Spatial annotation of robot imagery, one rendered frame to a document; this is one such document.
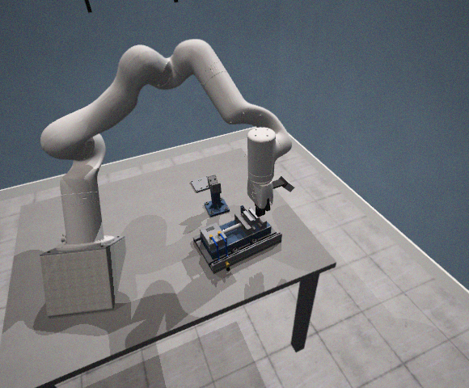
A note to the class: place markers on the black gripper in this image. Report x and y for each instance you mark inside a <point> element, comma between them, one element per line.
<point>261,194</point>

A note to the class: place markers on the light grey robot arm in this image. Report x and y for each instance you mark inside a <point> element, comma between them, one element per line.
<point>139,66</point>

